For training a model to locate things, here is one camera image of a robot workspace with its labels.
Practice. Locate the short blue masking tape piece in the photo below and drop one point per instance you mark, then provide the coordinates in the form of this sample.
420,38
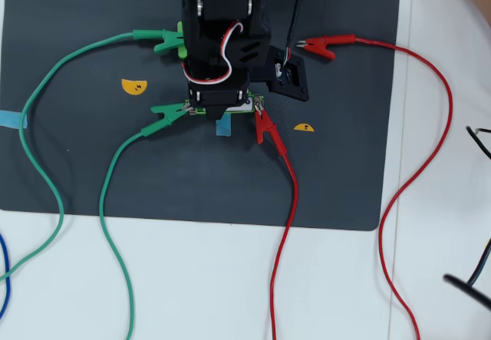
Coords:
11,119

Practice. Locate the orange sticker with dot marks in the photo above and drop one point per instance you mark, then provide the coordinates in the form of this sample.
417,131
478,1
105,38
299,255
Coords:
304,127

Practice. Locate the green alligator clip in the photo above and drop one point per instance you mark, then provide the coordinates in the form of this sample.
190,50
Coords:
169,111
169,40

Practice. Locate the orange sticker with zigzag mark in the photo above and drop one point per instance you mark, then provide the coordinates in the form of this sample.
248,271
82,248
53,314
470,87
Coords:
132,88

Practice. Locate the red alligator clip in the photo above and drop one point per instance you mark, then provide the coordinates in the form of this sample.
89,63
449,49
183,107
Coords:
264,127
326,44

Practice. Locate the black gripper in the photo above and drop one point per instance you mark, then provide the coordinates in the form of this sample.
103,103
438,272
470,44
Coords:
219,98

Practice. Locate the white AA battery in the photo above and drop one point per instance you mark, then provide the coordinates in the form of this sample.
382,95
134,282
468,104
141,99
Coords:
239,106

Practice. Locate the green battery holder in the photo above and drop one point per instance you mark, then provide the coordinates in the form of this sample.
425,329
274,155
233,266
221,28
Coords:
199,111

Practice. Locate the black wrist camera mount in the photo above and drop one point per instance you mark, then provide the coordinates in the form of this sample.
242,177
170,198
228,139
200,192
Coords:
295,86

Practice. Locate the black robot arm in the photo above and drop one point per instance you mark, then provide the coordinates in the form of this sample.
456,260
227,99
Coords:
222,2

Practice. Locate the blue masking tape strip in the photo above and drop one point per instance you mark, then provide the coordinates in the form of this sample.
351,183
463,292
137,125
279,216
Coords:
223,128

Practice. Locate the dark grey work mat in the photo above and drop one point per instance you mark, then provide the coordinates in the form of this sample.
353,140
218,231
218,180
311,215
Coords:
192,182

